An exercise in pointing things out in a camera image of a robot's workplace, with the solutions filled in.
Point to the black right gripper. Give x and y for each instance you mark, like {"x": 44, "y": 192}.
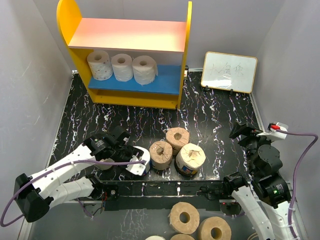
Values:
{"x": 245, "y": 129}

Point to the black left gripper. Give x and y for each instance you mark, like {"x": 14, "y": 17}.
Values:
{"x": 133, "y": 151}

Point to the white toilet paper roll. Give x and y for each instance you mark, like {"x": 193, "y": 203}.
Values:
{"x": 145, "y": 69}

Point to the blue toilet paper roll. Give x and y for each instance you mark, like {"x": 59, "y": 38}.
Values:
{"x": 147, "y": 158}

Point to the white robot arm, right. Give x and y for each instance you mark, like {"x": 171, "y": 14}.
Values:
{"x": 266, "y": 199}

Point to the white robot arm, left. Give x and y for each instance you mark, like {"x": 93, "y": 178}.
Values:
{"x": 36, "y": 194}

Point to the white patterned roll on shelf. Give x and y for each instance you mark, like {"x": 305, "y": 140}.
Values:
{"x": 100, "y": 65}

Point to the yellow shelf with coloured boards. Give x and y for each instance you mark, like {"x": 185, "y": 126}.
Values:
{"x": 165, "y": 41}

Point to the cream wrapped roll, left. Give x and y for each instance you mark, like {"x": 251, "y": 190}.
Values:
{"x": 105, "y": 167}

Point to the brown wrapped roll, front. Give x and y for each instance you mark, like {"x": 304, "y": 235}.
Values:
{"x": 161, "y": 153}

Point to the brown wrapped roll,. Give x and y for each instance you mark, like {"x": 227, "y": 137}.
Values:
{"x": 177, "y": 137}
{"x": 161, "y": 153}

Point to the beige wrapped roll, dark label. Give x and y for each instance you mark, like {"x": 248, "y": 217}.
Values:
{"x": 190, "y": 159}

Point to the brown wrapped roll, back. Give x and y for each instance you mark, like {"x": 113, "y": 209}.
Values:
{"x": 177, "y": 137}

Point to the small white green box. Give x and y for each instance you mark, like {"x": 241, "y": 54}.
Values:
{"x": 186, "y": 70}

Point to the white roll, bottom edge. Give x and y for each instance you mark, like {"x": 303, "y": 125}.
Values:
{"x": 155, "y": 237}

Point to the brown tape roll, upper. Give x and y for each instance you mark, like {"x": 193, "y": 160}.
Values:
{"x": 184, "y": 218}

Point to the brown tape roll,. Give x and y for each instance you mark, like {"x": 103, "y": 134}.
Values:
{"x": 184, "y": 218}
{"x": 181, "y": 236}
{"x": 214, "y": 228}

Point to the brown tape roll, right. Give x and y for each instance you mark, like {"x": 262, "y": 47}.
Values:
{"x": 214, "y": 228}

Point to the brown tape roll, bottom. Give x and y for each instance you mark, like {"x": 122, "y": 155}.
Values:
{"x": 181, "y": 236}

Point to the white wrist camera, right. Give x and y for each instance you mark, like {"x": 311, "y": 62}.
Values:
{"x": 275, "y": 132}

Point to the whiteboard with yellow frame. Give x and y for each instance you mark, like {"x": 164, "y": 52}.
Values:
{"x": 229, "y": 72}

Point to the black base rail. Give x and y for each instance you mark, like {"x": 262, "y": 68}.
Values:
{"x": 210, "y": 195}

